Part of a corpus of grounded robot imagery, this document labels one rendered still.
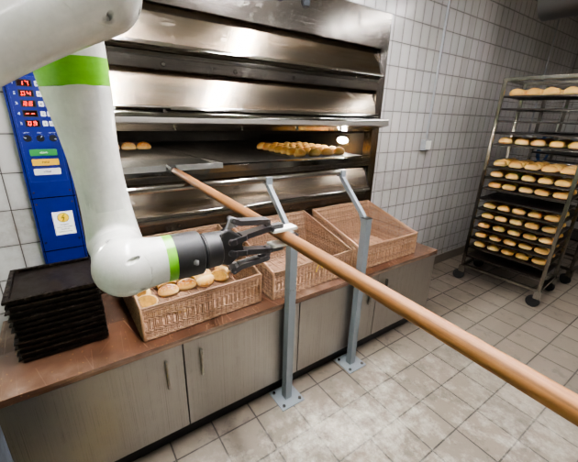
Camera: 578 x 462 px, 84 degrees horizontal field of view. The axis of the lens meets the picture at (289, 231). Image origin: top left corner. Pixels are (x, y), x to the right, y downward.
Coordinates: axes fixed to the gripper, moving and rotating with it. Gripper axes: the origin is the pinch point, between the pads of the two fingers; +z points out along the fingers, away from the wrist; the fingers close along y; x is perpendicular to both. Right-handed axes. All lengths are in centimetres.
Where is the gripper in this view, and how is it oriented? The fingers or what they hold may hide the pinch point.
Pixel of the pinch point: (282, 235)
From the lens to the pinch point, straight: 78.5
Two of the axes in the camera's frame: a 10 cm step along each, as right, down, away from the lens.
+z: 8.3, -1.6, 5.4
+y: -0.3, 9.4, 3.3
